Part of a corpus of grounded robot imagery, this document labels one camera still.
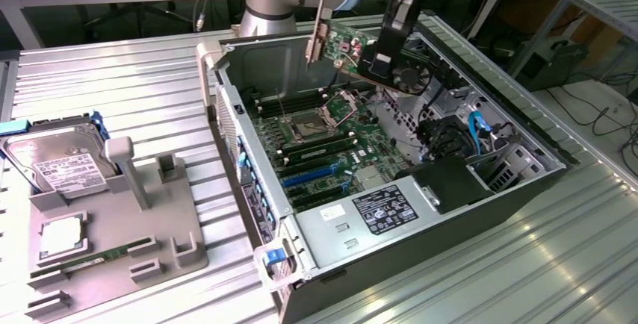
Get black box on floor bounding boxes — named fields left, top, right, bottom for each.
left=526, top=38, right=593, bottom=92

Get long blue wire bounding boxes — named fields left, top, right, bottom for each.
left=467, top=110, right=483, bottom=158

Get CPU socket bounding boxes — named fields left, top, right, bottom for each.
left=280, top=109, right=340, bottom=139

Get black wire bundle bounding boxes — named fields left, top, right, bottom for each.
left=416, top=115, right=474, bottom=161

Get green motherboard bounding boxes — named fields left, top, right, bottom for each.
left=248, top=84, right=415, bottom=214

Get silver CPU chip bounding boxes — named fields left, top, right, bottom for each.
left=39, top=219, right=85, bottom=255

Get blue disk carrier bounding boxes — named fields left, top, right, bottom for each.
left=0, top=112, right=112, bottom=195

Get green GPU card with fan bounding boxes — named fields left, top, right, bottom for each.
left=304, top=0, right=434, bottom=96

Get black plastic air shroud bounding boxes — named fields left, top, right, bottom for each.
left=392, top=156, right=494, bottom=216

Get metal socket cover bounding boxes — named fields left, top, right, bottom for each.
left=318, top=90, right=368, bottom=124

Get black floor cables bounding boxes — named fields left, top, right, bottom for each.
left=546, top=72, right=638, bottom=153

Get silver chipset heat sink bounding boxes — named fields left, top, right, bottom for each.
left=355, top=169, right=396, bottom=187

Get installed green RAM stick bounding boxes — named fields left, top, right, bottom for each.
left=282, top=140, right=358, bottom=163

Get silver hard disk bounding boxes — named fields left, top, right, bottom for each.
left=1, top=122, right=112, bottom=200

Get silver power supply unit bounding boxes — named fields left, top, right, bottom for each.
left=294, top=175, right=443, bottom=271

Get open black PC case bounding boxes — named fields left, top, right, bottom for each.
left=195, top=13, right=583, bottom=320

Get grey parts rack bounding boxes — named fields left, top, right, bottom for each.
left=21, top=135, right=211, bottom=320

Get metal disk bay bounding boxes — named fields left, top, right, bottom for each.
left=467, top=140, right=546, bottom=195

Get blue expansion slot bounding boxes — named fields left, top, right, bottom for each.
left=280, top=165, right=336, bottom=187

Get thin metal locking lever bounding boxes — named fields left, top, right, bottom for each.
left=276, top=87, right=290, bottom=122

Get metal shelf frame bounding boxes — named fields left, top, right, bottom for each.
left=507, top=0, right=638, bottom=81

